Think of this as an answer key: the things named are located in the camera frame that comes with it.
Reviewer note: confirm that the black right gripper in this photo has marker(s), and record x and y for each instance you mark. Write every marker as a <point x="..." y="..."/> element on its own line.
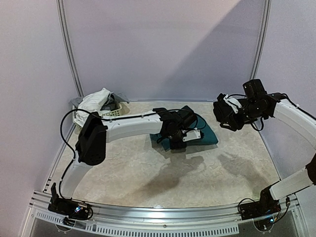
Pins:
<point x="220" y="112"/>

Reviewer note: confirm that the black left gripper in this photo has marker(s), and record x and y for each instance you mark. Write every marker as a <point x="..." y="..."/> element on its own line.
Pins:
<point x="177" y="146"/>

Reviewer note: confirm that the black trousers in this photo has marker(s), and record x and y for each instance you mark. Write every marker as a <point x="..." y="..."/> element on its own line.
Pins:
<point x="221" y="108"/>

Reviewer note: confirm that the teal green garment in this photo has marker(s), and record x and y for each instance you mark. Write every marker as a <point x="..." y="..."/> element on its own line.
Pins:
<point x="181" y="128"/>

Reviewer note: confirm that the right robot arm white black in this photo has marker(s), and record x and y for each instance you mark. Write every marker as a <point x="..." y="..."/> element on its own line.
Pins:
<point x="288" y="131"/>

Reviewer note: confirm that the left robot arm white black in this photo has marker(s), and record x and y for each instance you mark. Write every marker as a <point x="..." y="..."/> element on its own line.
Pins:
<point x="97" y="132"/>

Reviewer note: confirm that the cream perforated plastic basket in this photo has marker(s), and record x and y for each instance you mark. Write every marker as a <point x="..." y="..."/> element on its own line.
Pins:
<point x="103" y="114"/>

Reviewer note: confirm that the white garment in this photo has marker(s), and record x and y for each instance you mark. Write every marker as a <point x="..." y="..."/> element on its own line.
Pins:
<point x="91" y="103"/>

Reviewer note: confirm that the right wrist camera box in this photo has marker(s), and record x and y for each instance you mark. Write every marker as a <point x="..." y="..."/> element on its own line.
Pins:
<point x="231" y="101"/>

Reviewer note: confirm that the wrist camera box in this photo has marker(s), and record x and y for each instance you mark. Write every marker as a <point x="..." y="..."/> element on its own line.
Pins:
<point x="231" y="101"/>
<point x="191" y="135"/>

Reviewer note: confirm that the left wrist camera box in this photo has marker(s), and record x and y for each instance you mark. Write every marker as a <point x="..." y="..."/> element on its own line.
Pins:
<point x="191" y="135"/>

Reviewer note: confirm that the aluminium front rail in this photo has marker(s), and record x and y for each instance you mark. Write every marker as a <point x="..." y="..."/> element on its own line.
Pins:
<point x="122" y="221"/>

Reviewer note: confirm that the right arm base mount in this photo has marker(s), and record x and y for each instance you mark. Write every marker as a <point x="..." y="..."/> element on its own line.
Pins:
<point x="265" y="212"/>

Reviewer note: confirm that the right aluminium corner post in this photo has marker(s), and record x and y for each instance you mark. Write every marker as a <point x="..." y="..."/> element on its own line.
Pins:
<point x="261" y="38"/>

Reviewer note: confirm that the aluminium corner post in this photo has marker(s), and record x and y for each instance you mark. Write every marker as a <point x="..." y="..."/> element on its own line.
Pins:
<point x="261" y="38"/>
<point x="68" y="46"/>

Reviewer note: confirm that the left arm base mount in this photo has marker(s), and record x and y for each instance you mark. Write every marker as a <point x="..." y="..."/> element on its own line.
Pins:
<point x="71" y="210"/>

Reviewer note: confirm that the left aluminium corner post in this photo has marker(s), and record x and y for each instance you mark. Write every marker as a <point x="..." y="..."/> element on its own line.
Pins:
<point x="68" y="46"/>

